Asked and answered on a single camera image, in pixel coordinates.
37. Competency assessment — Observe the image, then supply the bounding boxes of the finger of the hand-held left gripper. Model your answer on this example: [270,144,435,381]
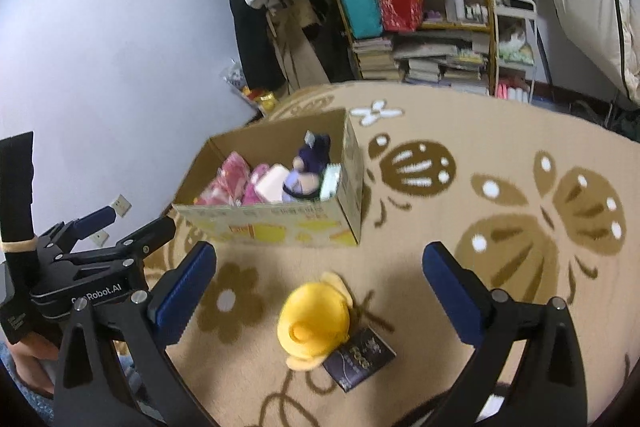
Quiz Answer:
[107,217,177,265]
[37,206,115,258]

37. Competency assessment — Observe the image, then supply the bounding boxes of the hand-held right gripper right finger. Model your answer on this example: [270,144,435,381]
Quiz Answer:
[421,241,588,427]

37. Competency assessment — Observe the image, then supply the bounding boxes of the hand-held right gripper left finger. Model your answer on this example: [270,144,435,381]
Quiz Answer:
[54,241,218,427]

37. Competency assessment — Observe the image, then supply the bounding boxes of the pink plush doll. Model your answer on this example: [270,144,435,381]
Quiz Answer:
[194,152,251,206]

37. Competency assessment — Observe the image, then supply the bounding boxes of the dark brown tissue packet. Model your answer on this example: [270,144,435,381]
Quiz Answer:
[322,327,397,392]

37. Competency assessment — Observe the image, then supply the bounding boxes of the yellow plush toy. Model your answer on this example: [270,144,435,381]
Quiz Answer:
[277,271,355,370]

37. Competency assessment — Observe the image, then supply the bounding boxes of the pink swirl roll plush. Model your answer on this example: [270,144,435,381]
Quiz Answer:
[243,163,291,206]

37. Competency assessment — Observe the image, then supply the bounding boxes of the cardboard box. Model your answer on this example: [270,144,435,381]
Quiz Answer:
[171,108,364,248]

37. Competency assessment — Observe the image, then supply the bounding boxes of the green tissue packet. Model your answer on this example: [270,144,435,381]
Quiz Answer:
[319,163,342,200]

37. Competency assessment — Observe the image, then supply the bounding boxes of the purple plush doll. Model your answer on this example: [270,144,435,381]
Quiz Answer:
[281,132,335,202]

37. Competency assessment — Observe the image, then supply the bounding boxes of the pale green soft items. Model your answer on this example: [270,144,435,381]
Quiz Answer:
[498,24,535,65]

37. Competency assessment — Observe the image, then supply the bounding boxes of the person's left hand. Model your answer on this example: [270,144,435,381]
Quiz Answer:
[7,332,57,395]

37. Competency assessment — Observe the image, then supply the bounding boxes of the beige patterned blanket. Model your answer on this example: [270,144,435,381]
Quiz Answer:
[135,82,640,427]

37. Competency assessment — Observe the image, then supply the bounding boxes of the pink bottles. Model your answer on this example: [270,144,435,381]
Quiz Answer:
[495,79,532,104]

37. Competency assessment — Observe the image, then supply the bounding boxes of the black hanging coat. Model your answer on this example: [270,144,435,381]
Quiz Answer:
[214,0,288,90]

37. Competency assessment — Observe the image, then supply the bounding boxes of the pile of books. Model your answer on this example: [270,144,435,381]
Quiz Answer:
[350,31,493,95]

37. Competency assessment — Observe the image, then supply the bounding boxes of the beige hanging coat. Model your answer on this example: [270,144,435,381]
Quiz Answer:
[265,0,333,88]

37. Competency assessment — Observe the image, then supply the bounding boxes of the dark hanging garment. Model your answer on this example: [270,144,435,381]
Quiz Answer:
[305,0,358,82]

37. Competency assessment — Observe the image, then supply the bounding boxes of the row of toiletry bottles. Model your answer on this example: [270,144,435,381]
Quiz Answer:
[442,0,490,25]

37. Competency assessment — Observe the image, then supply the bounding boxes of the teal bag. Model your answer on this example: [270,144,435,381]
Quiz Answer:
[334,0,385,35]

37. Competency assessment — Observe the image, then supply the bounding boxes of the white metal cart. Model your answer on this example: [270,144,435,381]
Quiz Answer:
[491,0,541,105]

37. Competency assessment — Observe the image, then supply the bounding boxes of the white fabric wardrobe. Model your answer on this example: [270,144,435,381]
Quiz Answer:
[535,0,640,105]

